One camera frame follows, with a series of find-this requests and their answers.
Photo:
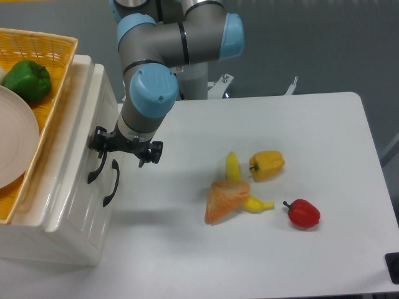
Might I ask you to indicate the white object in basket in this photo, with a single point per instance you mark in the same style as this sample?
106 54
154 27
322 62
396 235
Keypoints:
2 74

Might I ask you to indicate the black object at edge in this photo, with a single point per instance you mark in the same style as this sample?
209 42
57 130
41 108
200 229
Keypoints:
392 262

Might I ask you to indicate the red toy bell pepper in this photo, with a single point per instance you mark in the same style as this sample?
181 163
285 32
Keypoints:
302 213

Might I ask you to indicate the yellow woven basket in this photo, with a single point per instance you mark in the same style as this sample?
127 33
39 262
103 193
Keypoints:
56 53

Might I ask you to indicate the white drawer cabinet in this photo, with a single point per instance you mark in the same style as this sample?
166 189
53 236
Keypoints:
32 233

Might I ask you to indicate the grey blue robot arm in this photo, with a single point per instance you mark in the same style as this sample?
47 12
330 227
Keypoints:
153 37

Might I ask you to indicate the orange toy sandwich slice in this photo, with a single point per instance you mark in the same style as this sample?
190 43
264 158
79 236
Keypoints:
223 198

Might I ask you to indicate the beige plate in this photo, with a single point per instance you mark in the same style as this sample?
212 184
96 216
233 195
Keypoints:
19 136

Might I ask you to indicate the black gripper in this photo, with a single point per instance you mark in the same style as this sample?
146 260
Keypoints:
147 152

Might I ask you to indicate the yellow toy bell pepper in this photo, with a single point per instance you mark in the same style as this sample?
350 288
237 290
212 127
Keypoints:
266 164

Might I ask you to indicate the yellow toy banana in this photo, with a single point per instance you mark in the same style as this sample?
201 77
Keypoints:
251 204

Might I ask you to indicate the green toy bell pepper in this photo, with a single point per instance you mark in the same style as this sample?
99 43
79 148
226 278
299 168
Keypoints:
29 80

